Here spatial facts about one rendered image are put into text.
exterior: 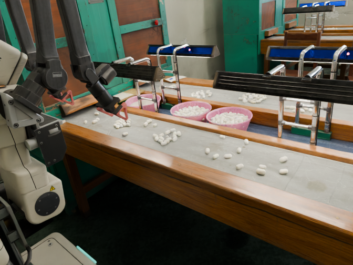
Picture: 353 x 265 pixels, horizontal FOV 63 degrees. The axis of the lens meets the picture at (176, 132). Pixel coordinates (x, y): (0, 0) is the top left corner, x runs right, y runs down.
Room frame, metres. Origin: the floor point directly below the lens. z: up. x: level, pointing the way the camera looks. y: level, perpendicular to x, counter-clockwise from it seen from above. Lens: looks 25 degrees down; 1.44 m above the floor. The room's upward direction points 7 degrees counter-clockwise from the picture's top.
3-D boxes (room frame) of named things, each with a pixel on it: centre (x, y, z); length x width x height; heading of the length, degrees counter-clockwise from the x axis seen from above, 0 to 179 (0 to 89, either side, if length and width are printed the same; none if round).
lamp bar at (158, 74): (1.72, 0.28, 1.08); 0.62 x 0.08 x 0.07; 48
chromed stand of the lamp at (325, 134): (1.42, -0.77, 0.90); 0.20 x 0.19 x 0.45; 48
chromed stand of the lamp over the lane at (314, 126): (1.13, -0.50, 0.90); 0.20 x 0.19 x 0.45; 48
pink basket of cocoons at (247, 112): (1.56, -0.32, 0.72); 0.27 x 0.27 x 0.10
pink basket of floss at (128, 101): (2.05, 0.22, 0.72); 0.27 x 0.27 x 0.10
